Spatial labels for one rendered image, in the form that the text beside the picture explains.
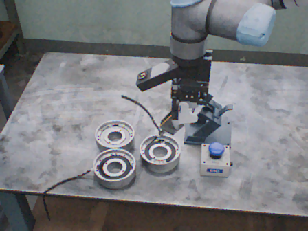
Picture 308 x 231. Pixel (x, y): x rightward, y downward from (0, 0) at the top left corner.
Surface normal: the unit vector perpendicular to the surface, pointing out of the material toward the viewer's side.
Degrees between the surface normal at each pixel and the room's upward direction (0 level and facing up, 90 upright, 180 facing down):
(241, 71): 0
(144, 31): 90
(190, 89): 90
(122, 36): 90
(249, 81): 0
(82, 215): 0
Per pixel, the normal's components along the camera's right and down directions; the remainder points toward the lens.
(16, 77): 0.00, -0.73
